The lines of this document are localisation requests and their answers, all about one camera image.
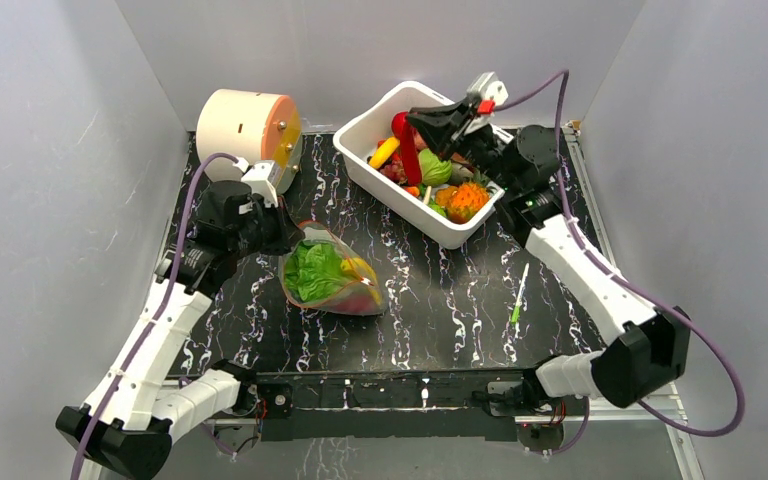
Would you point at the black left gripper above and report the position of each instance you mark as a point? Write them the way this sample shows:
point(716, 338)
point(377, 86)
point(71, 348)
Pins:
point(289, 233)

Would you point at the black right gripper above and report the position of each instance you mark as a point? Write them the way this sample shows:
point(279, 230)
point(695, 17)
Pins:
point(462, 120)

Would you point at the napa cabbage toy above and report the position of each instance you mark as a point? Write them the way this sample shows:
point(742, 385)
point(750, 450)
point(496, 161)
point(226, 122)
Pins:
point(312, 272)

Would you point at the long red chili toy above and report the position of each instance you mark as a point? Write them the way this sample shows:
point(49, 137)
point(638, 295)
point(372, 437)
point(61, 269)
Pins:
point(404, 132)

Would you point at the clear zip bag orange zipper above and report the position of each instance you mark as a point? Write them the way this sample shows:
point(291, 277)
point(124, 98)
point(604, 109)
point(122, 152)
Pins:
point(316, 232)

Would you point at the yellow banana toy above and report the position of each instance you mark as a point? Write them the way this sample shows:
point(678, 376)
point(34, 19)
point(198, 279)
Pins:
point(357, 270)
point(384, 151)

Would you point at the purple beet toy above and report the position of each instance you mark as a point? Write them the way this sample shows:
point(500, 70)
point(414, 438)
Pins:
point(359, 306)

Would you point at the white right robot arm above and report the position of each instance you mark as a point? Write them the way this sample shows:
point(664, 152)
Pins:
point(645, 345)

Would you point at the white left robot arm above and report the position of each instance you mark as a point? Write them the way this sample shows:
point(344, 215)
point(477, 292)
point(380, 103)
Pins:
point(125, 425)

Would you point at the pineapple toy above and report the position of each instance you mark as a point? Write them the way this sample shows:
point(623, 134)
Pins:
point(480, 178)

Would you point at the round green cabbage toy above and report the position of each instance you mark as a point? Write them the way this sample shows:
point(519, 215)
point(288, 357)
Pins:
point(434, 171)

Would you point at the grape bunch toy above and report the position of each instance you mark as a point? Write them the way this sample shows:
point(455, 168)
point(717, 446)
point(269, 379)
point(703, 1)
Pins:
point(394, 171)

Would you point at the cream round drum appliance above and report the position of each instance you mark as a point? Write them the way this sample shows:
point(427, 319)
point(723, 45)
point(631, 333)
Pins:
point(254, 127)

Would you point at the white plastic bin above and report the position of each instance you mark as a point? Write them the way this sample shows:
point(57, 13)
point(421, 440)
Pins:
point(357, 140)

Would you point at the white green pen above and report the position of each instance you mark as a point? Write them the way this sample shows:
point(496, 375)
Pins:
point(520, 297)

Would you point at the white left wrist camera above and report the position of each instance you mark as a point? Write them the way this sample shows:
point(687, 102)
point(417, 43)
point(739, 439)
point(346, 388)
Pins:
point(260, 178)

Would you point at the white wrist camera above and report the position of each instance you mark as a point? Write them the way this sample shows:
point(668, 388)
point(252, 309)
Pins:
point(486, 93)
point(260, 178)

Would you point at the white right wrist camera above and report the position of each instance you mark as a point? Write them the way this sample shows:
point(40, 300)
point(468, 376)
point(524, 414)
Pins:
point(486, 93)

